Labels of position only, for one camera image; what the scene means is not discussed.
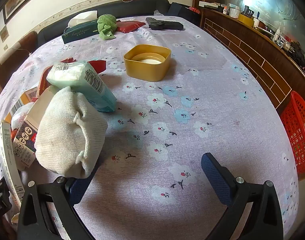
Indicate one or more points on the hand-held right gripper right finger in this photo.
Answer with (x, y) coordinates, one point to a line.
(215, 177)

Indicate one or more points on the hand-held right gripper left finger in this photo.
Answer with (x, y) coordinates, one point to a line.
(78, 190)

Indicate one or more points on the long white box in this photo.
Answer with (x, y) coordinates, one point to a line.
(7, 155)

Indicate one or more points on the white knitted cloth bundle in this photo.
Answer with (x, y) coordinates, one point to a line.
(62, 135)

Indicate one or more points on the white printed carton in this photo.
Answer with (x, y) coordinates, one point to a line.
(25, 142)

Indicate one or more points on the white plastic bag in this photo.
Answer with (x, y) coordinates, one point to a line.
(21, 116)

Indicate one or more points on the red plastic basket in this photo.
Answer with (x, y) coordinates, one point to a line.
(297, 130)

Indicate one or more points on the orange medicine box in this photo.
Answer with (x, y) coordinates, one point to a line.
(24, 99)

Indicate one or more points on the teal tissue pack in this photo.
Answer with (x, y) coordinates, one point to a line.
(92, 82)

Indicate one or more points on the torn red box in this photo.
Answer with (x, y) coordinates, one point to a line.
(98, 66)

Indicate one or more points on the yellow plastic container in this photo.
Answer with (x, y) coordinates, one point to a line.
(142, 71)

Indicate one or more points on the floral purple tablecloth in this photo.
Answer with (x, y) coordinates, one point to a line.
(180, 92)

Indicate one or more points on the wooden counter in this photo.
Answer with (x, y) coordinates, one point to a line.
(242, 45)

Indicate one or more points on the brown chair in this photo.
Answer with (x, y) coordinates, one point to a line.
(17, 52)

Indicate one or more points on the black handbag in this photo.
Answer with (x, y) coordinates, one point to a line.
(296, 53)

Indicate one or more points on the dark green tissue box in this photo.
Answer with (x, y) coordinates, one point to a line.
(77, 31)

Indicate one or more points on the black remote control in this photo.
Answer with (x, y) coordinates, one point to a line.
(167, 25)

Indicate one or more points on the yellow tub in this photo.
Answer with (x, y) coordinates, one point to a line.
(246, 20)

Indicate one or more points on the green cloth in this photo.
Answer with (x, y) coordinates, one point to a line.
(106, 21)

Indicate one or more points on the red packet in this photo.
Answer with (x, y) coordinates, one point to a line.
(128, 26)

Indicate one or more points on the white flat box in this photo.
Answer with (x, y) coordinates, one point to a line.
(212, 4)

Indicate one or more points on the clear plastic bag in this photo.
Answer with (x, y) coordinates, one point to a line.
(158, 12)

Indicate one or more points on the black sofa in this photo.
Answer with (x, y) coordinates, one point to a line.
(142, 7)

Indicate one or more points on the frosted glass panel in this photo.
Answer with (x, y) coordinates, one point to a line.
(272, 0)

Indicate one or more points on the small wall plaque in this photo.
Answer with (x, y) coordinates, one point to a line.
(4, 34)

